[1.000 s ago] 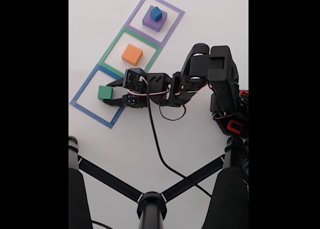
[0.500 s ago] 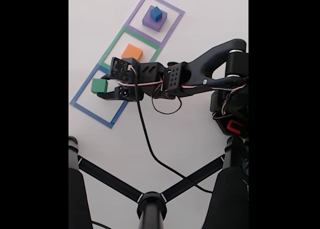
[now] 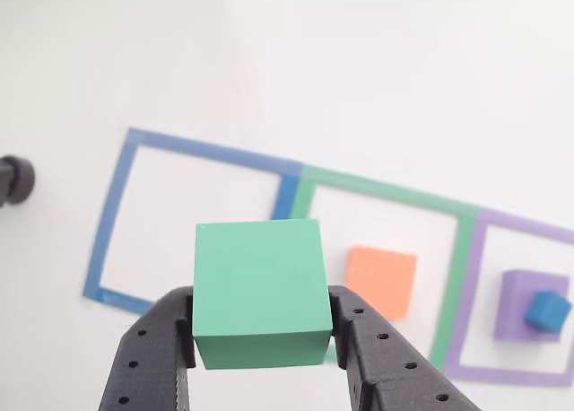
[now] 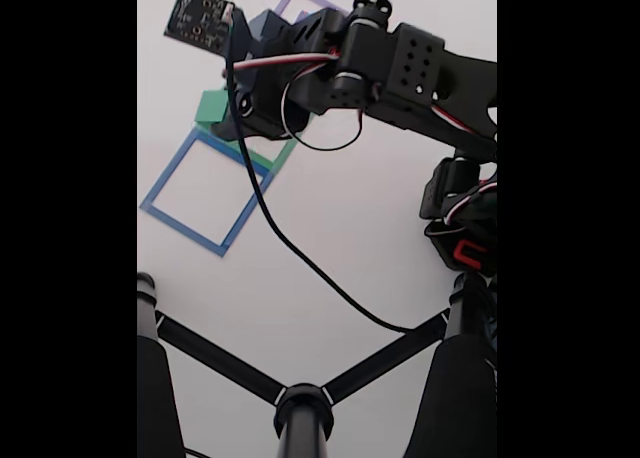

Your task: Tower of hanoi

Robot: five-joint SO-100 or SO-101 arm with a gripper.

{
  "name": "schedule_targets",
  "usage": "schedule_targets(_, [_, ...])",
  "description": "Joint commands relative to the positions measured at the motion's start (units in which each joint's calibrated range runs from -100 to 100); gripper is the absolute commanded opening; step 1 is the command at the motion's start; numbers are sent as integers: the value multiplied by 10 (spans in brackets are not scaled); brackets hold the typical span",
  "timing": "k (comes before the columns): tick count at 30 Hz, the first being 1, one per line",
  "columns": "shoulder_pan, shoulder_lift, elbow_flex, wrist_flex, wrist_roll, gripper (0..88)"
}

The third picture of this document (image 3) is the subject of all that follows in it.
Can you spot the black camera tripod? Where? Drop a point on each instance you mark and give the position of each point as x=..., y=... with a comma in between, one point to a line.
x=18, y=180

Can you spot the green square frame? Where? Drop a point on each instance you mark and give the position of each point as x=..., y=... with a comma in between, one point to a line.
x=453, y=276

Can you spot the orange block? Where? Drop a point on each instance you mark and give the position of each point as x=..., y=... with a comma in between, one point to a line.
x=381, y=281

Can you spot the blue square frame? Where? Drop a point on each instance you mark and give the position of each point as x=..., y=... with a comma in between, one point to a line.
x=107, y=222

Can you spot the purple block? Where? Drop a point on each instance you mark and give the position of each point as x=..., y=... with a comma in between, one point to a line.
x=511, y=308

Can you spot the purple square frame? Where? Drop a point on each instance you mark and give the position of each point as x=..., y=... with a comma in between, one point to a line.
x=471, y=294

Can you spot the green cube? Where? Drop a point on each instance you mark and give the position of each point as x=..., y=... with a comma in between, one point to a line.
x=260, y=281

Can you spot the small blue cube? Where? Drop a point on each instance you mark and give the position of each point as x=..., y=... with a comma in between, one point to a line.
x=547, y=312

